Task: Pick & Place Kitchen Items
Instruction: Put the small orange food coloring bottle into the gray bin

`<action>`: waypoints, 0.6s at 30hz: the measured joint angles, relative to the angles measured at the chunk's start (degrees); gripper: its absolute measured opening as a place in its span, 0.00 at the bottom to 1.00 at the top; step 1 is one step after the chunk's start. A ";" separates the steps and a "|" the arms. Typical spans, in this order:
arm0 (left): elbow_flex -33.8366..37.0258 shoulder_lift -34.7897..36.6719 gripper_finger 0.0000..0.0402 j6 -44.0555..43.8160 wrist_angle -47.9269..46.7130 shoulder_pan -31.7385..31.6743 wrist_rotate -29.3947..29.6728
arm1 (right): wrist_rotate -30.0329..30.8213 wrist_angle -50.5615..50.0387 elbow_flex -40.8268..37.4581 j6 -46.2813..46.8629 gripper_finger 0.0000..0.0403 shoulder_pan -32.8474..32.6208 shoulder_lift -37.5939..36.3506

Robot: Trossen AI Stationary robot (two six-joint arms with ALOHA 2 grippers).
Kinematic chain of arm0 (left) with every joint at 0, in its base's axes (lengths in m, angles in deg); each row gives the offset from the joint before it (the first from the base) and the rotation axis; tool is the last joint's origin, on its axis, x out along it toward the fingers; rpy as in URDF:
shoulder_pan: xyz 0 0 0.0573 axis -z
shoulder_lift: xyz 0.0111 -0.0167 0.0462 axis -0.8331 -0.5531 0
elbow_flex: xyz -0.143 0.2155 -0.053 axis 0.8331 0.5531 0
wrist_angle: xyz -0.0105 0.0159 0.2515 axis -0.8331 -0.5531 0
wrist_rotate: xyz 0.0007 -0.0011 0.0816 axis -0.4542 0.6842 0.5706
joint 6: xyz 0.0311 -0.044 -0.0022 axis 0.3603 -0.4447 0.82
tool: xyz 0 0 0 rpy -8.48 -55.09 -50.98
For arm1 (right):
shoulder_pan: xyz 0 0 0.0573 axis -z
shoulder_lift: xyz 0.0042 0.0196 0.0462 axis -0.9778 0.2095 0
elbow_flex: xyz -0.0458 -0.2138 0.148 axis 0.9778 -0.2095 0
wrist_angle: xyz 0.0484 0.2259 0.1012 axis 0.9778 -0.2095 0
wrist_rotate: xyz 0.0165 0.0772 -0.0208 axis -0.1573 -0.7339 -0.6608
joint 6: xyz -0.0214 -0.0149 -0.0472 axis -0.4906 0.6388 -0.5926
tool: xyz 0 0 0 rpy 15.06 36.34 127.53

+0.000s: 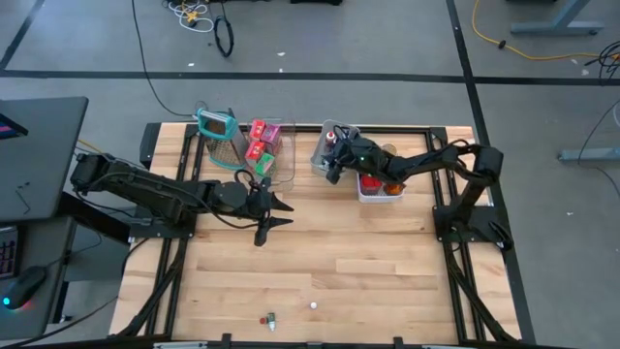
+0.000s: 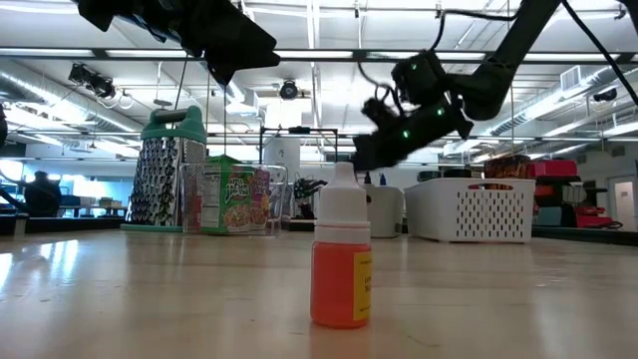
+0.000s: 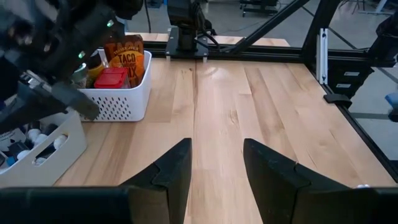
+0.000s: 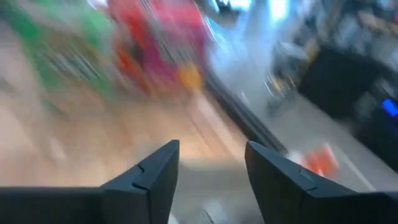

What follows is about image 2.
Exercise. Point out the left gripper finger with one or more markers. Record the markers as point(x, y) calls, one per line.
point(234, 40)

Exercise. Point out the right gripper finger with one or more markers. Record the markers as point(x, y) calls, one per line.
point(374, 152)

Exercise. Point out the black bottle white label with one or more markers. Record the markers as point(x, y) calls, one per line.
point(367, 179)

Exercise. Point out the patterned smoked paprika tin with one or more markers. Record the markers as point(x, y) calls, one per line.
point(508, 167)

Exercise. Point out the magenta Raisin Bran cereal box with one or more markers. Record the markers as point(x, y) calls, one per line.
point(261, 194)

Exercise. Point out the green Apple Jacks cereal box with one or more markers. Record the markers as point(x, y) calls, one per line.
point(236, 192)

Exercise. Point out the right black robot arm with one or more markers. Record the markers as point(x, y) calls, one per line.
point(518, 35)

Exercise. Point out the background black robot arm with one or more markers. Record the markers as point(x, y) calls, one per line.
point(305, 188)

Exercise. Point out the white round bin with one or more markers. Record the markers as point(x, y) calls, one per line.
point(386, 214)

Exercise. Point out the white cylindrical tank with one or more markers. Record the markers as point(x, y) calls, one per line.
point(281, 159)

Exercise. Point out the white perforated plastic basket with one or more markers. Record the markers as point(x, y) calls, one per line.
point(468, 214)

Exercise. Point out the red toolbox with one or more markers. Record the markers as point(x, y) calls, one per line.
point(550, 169)

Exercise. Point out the orange dropper bottle yellow label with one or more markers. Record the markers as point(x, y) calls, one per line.
point(334, 284)

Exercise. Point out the orange red device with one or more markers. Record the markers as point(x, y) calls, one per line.
point(593, 220)

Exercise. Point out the person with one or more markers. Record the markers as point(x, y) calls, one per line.
point(42, 197)

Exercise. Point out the white door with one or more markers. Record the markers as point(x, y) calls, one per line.
point(623, 204)

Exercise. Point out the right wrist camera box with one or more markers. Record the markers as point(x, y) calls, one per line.
point(418, 75)

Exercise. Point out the round black ceiling camera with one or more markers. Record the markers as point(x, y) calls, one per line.
point(288, 91)

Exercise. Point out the black ceiling camera cluster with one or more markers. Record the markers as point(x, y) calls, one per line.
point(95, 82)

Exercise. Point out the black horizontal frame bar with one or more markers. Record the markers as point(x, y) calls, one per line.
point(324, 54)

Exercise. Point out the small black ceiling camera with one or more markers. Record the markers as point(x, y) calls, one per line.
point(605, 95)

